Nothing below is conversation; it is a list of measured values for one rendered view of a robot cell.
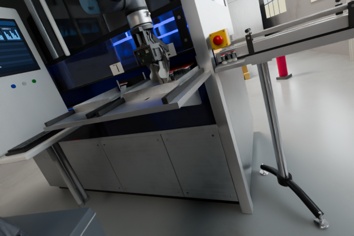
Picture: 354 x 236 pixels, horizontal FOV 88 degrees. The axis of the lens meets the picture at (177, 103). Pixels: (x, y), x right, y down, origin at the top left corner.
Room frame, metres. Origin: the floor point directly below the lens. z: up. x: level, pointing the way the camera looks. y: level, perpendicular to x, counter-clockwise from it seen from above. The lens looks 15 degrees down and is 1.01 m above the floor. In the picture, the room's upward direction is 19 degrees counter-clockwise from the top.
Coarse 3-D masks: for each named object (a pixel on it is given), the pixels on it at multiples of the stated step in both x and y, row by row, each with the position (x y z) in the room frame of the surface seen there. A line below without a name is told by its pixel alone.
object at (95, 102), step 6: (138, 84) 1.00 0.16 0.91; (114, 90) 1.19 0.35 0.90; (126, 90) 0.91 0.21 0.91; (96, 96) 1.06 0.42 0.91; (102, 96) 1.09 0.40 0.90; (108, 96) 1.13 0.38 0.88; (114, 96) 0.83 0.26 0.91; (84, 102) 0.99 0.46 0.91; (90, 102) 0.86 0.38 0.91; (96, 102) 0.84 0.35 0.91; (102, 102) 0.82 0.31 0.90; (78, 108) 0.91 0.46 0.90; (84, 108) 0.89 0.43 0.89; (90, 108) 0.87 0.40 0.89; (96, 108) 0.85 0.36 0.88
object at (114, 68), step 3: (117, 63) 1.08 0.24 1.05; (120, 63) 1.07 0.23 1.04; (111, 66) 1.11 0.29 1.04; (114, 66) 1.09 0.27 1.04; (117, 66) 1.08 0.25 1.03; (120, 66) 1.08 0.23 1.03; (111, 69) 1.11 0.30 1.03; (114, 69) 1.10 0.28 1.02; (120, 69) 1.08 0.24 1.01; (114, 72) 1.10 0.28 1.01; (117, 72) 1.09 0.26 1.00; (120, 72) 1.08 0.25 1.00; (123, 72) 1.07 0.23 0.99
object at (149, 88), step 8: (192, 72) 0.78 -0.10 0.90; (176, 80) 0.64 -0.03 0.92; (136, 88) 0.84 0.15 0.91; (144, 88) 0.71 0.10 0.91; (152, 88) 0.69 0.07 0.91; (160, 88) 0.67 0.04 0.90; (168, 88) 0.66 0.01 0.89; (128, 96) 0.75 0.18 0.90; (136, 96) 0.73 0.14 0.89; (144, 96) 0.71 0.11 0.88
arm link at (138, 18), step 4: (136, 12) 0.63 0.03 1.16; (140, 12) 0.63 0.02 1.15; (144, 12) 0.64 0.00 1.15; (148, 12) 0.64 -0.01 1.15; (128, 16) 0.64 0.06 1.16; (132, 16) 0.63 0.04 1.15; (136, 16) 0.63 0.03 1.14; (140, 16) 0.63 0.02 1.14; (144, 16) 0.63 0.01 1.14; (148, 16) 0.65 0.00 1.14; (128, 20) 0.65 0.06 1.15; (132, 20) 0.63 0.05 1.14; (136, 20) 0.63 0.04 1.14; (140, 20) 0.63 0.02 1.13; (144, 20) 0.63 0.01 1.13; (148, 20) 0.64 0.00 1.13; (132, 24) 0.64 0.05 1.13; (136, 24) 0.63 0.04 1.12; (140, 24) 0.63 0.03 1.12; (144, 24) 0.63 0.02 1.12; (132, 28) 0.65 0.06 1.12
